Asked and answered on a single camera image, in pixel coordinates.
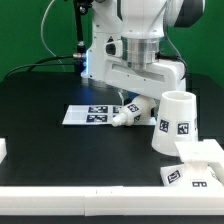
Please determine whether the black cable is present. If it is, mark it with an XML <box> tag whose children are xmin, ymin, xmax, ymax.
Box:
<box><xmin>2</xmin><ymin>0</ymin><xmax>93</xmax><ymax>82</ymax></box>

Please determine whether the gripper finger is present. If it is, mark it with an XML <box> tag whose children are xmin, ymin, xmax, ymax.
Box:
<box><xmin>118</xmin><ymin>89</ymin><xmax>130</xmax><ymax>106</ymax></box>

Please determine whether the white lamp shade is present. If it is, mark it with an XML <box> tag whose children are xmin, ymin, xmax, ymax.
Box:
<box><xmin>152</xmin><ymin>91</ymin><xmax>198</xmax><ymax>156</ymax></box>

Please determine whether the grey cable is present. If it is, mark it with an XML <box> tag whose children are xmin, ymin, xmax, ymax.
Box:
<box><xmin>40</xmin><ymin>0</ymin><xmax>68</xmax><ymax>71</ymax></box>

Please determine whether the white lamp bulb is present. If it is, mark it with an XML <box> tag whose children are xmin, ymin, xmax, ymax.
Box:
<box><xmin>111</xmin><ymin>95</ymin><xmax>156</xmax><ymax>127</ymax></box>

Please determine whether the white lamp base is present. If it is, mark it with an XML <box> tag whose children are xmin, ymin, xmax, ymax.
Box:
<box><xmin>160</xmin><ymin>139</ymin><xmax>224</xmax><ymax>188</ymax></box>

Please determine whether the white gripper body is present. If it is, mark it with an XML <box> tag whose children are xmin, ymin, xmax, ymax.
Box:
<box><xmin>104</xmin><ymin>37</ymin><xmax>186</xmax><ymax>99</ymax></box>

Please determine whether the white left fence rail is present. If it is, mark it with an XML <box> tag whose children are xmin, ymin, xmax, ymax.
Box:
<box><xmin>0</xmin><ymin>138</ymin><xmax>7</xmax><ymax>164</ymax></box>

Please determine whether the white front fence rail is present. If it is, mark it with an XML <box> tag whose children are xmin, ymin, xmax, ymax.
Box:
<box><xmin>0</xmin><ymin>186</ymin><xmax>224</xmax><ymax>216</ymax></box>

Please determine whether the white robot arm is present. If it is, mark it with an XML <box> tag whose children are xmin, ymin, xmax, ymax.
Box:
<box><xmin>81</xmin><ymin>0</ymin><xmax>206</xmax><ymax>99</ymax></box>

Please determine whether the white marker sheet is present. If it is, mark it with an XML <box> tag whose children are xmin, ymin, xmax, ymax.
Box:
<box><xmin>62</xmin><ymin>105</ymin><xmax>156</xmax><ymax>127</ymax></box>

